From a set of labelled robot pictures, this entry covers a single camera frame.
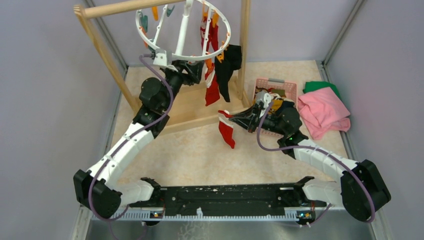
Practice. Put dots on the pink cloth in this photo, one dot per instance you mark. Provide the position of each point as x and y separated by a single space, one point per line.
322 111

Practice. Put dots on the red snowflake santa face sock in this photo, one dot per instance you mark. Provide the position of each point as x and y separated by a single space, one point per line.
212 93

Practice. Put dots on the wooden hanger rack frame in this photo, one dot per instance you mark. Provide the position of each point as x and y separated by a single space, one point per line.
188 112

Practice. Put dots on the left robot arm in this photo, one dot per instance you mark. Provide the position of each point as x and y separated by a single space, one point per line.
97 188

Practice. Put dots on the black sock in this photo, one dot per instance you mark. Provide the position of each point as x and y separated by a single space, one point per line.
234 56
223 72

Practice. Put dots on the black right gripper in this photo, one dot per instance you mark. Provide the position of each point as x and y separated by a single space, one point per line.
250 119

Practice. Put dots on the pink perforated plastic basket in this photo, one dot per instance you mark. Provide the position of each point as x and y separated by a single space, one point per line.
288 87

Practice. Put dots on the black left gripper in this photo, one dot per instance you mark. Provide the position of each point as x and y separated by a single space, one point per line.
194 71

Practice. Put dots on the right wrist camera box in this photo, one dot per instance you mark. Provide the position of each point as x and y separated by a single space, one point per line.
264 98

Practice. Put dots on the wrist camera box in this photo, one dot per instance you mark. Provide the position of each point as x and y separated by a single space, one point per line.
162 58
264 98

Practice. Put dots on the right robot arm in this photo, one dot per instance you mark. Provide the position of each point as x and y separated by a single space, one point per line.
356 186

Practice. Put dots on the green cloth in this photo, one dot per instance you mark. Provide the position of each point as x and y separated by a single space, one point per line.
312 86

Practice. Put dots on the white toothed cable rail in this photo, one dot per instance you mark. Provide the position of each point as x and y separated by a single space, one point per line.
133 214

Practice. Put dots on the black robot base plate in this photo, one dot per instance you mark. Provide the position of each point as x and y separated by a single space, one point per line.
240 200

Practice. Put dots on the white round clip hanger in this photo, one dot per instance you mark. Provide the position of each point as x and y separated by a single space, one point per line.
176 28

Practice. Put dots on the mustard yellow sock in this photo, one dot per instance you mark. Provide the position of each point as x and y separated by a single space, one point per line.
276 104

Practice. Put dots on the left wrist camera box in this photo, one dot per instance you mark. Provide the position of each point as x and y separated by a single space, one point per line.
162 58

